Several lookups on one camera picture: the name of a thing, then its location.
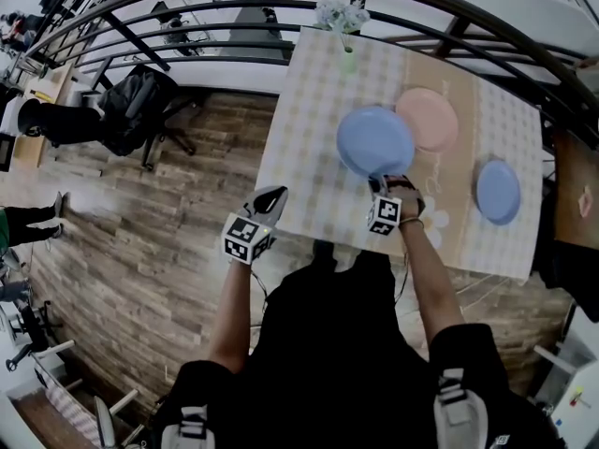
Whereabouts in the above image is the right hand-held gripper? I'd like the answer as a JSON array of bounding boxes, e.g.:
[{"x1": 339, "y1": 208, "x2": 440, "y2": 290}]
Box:
[{"x1": 367, "y1": 173, "x2": 403, "y2": 237}]

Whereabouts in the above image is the person's right forearm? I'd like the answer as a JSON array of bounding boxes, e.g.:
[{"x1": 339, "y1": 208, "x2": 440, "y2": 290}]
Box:
[{"x1": 397, "y1": 217, "x2": 464, "y2": 351}]

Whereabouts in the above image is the big pink plate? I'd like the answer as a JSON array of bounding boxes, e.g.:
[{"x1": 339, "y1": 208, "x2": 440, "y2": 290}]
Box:
[{"x1": 395, "y1": 87, "x2": 460, "y2": 153}]

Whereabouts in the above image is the black backpack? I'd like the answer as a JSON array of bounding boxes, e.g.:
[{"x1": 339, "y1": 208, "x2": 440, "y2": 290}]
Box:
[{"x1": 97, "y1": 70, "x2": 160, "y2": 156}]

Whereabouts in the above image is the white flower bouquet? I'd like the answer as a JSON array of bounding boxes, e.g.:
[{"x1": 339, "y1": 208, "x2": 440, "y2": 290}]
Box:
[{"x1": 314, "y1": 0, "x2": 371, "y2": 51}]

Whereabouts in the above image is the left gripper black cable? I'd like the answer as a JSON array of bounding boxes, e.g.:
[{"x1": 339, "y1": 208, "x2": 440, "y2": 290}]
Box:
[{"x1": 250, "y1": 268, "x2": 270, "y2": 318}]

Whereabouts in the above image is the person's right hand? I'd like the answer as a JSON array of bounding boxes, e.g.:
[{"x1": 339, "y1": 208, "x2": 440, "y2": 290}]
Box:
[{"x1": 387, "y1": 178, "x2": 425, "y2": 226}]

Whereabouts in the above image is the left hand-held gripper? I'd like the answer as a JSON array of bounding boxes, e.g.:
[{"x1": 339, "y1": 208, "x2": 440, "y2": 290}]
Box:
[{"x1": 221, "y1": 185, "x2": 289, "y2": 265}]

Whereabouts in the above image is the light wooden desk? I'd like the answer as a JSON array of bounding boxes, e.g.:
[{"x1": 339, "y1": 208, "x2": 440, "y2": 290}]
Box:
[{"x1": 13, "y1": 61, "x2": 76, "y2": 170}]

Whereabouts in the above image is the grey shoulder strap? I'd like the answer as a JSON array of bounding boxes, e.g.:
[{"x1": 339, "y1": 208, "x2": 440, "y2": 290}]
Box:
[
  {"x1": 432, "y1": 367, "x2": 488, "y2": 449},
  {"x1": 161, "y1": 404, "x2": 210, "y2": 449}
]

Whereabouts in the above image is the checkered tablecloth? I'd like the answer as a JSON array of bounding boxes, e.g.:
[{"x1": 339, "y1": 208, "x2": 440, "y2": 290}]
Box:
[{"x1": 256, "y1": 25, "x2": 545, "y2": 282}]

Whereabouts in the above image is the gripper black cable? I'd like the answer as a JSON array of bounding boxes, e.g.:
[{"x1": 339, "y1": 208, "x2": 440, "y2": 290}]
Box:
[
  {"x1": 250, "y1": 268, "x2": 270, "y2": 318},
  {"x1": 395, "y1": 250, "x2": 411, "y2": 304}
]

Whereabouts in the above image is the beige table runner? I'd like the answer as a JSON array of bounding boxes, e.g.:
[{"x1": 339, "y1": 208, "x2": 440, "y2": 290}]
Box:
[{"x1": 359, "y1": 47, "x2": 483, "y2": 264}]

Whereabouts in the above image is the black metal railing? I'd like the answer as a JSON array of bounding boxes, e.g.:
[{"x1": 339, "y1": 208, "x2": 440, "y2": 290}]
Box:
[{"x1": 0, "y1": 0, "x2": 599, "y2": 149}]

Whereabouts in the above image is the green glass vase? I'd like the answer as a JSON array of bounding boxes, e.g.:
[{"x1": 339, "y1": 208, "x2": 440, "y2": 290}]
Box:
[{"x1": 340, "y1": 44, "x2": 358, "y2": 77}]

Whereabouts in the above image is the person's black shirt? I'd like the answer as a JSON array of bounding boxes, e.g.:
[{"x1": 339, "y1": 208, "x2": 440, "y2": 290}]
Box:
[{"x1": 152, "y1": 240, "x2": 553, "y2": 449}]

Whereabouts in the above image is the person's left forearm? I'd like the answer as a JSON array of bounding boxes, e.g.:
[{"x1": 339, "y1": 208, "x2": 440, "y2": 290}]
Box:
[{"x1": 205, "y1": 259, "x2": 252, "y2": 374}]

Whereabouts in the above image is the big blue plate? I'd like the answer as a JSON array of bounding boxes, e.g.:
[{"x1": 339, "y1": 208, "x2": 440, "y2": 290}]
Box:
[
  {"x1": 475, "y1": 159, "x2": 521, "y2": 226},
  {"x1": 336, "y1": 105, "x2": 416, "y2": 181}
]

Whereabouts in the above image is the black office chair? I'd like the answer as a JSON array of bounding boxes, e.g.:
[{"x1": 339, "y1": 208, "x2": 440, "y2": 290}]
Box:
[{"x1": 95, "y1": 65, "x2": 197, "y2": 172}]

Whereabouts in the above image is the white cabinet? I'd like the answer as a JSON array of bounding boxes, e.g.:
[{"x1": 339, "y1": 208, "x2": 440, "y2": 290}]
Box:
[{"x1": 551, "y1": 357, "x2": 599, "y2": 449}]

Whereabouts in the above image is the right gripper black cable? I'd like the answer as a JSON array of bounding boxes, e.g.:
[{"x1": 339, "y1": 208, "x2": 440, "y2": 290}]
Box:
[{"x1": 395, "y1": 250, "x2": 411, "y2": 304}]

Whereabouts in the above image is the wooden side table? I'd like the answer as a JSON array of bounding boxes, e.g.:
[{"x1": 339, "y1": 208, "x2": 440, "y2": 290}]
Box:
[{"x1": 551, "y1": 128, "x2": 599, "y2": 252}]

